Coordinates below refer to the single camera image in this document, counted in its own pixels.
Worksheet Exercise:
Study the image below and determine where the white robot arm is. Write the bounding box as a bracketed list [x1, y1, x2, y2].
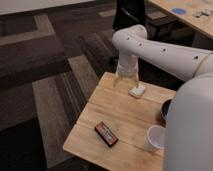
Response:
[112, 25, 213, 171]

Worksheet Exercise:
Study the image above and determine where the blue ceramic bowl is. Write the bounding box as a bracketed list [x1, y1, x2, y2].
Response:
[161, 99, 172, 123]

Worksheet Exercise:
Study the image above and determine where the small grey object on desk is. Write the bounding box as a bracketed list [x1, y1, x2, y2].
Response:
[193, 9, 213, 18]

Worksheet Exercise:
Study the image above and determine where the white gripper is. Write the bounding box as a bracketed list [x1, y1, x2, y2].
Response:
[113, 64, 139, 88]

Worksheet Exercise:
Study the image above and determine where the black office chair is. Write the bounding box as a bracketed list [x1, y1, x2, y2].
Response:
[112, 0, 178, 66]

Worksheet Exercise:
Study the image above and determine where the wooden desk in background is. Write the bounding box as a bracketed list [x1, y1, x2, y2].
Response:
[148, 0, 213, 39]

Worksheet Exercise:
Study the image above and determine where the brown chocolate bar box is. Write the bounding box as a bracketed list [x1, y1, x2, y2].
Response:
[95, 122, 118, 147]

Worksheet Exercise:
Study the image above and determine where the small white packet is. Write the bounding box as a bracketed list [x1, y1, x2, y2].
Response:
[129, 84, 146, 98]

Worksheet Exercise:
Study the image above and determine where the blue round disc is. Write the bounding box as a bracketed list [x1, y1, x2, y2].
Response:
[172, 8, 186, 14]

